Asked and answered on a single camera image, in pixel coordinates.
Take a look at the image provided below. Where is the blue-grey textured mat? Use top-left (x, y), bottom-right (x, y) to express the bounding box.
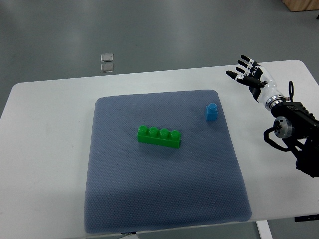
top-left (84, 90), bottom-right (252, 234)

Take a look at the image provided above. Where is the upper metal floor plate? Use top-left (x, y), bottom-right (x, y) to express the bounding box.
top-left (100, 53), bottom-right (114, 62)

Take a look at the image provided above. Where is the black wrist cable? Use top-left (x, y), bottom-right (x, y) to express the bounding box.
top-left (286, 80), bottom-right (295, 102)

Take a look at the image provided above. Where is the blue toy block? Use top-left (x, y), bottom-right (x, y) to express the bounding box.
top-left (205, 103), bottom-right (218, 121)

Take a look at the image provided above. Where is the white table leg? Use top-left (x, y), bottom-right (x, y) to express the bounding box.
top-left (256, 220), bottom-right (273, 239)

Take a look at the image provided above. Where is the green four-stud toy block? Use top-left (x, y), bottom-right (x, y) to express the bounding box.
top-left (137, 125), bottom-right (181, 149)

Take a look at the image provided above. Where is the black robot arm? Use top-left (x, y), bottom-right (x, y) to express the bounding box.
top-left (264, 101), bottom-right (319, 177)

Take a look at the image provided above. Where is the black table control panel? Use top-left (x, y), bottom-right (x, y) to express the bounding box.
top-left (294, 214), bottom-right (319, 223)

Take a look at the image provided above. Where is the metal floor plate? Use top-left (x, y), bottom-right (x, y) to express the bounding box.
top-left (100, 53), bottom-right (114, 62)
top-left (100, 63), bottom-right (114, 73)

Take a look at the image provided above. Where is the lower metal floor plate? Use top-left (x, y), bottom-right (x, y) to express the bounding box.
top-left (100, 63), bottom-right (114, 73)

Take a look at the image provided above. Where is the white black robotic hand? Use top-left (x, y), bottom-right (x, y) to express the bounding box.
top-left (226, 55), bottom-right (286, 111)

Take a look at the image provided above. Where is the wooden box corner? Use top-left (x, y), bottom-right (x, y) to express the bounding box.
top-left (282, 0), bottom-right (319, 12)

